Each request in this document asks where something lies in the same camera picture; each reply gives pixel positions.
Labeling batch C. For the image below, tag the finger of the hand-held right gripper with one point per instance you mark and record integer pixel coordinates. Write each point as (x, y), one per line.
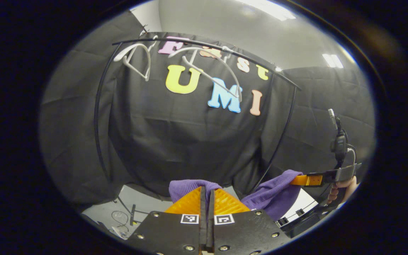
(306, 180)

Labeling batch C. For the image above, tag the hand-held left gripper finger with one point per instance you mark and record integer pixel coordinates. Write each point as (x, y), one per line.
(210, 212)
(203, 212)

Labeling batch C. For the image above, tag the purple knit jacket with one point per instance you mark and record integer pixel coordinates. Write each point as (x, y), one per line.
(278, 194)

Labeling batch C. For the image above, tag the white plastic hanger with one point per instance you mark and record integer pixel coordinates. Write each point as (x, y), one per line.
(129, 53)
(225, 69)

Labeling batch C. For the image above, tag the black metal clothes rack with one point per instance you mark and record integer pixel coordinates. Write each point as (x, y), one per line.
(99, 117)

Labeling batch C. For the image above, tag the black backdrop cloth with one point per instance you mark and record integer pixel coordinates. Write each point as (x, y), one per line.
(175, 141)

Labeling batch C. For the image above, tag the ceiling light panel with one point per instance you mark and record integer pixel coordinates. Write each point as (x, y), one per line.
(267, 7)
(332, 60)

